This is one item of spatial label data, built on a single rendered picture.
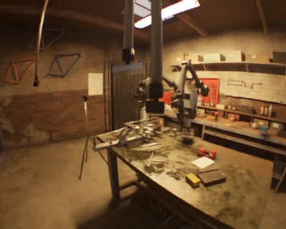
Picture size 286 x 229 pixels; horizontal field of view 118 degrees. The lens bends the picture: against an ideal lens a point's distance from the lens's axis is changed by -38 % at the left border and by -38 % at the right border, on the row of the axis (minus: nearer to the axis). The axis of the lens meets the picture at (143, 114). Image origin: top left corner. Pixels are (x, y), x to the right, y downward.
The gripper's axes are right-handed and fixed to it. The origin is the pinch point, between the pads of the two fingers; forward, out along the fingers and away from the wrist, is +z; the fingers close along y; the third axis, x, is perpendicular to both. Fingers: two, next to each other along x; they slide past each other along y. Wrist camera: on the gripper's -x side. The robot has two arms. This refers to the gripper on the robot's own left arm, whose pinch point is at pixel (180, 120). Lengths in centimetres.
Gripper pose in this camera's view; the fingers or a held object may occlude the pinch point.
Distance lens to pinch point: 137.3
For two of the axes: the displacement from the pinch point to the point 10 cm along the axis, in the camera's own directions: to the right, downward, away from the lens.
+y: 4.9, -2.6, 8.3
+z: 0.4, 9.6, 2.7
